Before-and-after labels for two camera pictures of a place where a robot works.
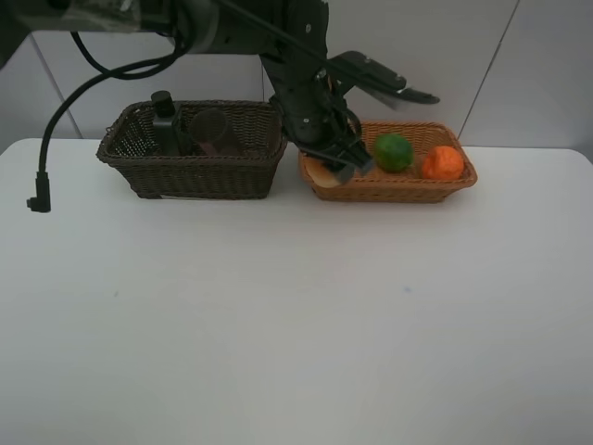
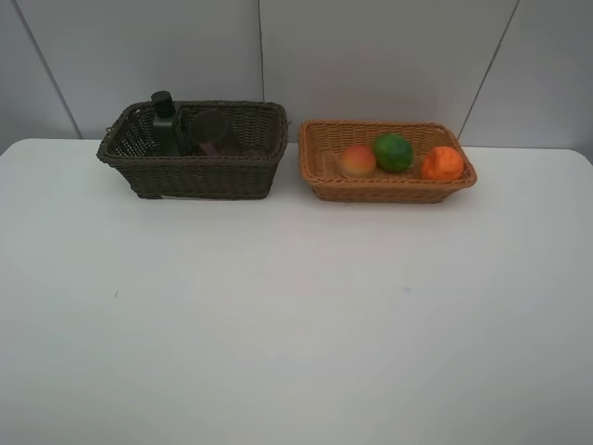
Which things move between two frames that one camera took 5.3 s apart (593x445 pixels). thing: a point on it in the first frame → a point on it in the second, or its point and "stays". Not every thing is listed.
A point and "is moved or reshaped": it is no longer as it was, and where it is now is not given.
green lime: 393,152 stays
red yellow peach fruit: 321,173 is moved or reshaped
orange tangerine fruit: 443,162 stays
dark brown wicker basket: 129,140 stays
